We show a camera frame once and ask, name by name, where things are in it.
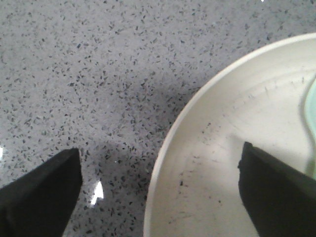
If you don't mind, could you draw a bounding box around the light blue plastic spoon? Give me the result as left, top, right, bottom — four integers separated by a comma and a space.
303, 76, 316, 179

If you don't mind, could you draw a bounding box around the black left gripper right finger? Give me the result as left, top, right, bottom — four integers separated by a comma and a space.
238, 142, 316, 237

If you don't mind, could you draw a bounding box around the cream round plate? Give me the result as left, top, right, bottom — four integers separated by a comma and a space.
143, 33, 316, 237

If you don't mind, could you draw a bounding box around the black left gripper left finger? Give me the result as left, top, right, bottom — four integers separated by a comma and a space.
0, 148, 82, 237

